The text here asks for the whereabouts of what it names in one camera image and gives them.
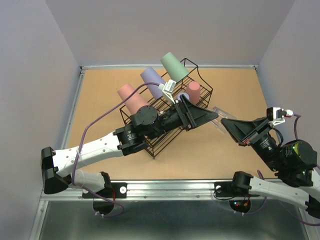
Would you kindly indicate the black wire dish rack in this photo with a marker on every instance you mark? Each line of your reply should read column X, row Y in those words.
column 155, row 126

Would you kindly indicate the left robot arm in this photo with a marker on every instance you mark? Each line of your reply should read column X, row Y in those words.
column 61, row 169

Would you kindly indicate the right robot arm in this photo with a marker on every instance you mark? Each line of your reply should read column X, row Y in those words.
column 293, row 163

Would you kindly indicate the red plastic cup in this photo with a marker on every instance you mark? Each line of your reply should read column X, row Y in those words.
column 194, row 91

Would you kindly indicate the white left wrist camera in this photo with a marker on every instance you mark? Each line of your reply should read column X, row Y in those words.
column 167, row 89

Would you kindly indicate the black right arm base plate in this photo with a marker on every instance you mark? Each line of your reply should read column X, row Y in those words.
column 223, row 191

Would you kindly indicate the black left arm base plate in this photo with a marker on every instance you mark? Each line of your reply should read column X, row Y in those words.
column 115, row 190

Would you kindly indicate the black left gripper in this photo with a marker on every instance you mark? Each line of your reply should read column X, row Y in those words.
column 191, row 116

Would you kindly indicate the green plastic cup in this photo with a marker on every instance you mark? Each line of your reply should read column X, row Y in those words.
column 174, row 67

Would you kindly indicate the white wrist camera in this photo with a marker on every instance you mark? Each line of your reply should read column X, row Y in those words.
column 277, row 115
column 167, row 89

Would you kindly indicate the aluminium table frame rail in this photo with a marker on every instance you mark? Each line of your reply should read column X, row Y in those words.
column 171, row 197

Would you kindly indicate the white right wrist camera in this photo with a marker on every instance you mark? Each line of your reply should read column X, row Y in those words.
column 277, row 115

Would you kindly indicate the pink plastic cup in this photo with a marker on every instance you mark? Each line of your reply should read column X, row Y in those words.
column 135, row 102

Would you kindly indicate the dark purple plastic cup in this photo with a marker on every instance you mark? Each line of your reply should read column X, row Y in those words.
column 182, row 96

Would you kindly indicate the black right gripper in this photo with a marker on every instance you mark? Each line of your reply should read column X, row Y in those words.
column 243, row 131

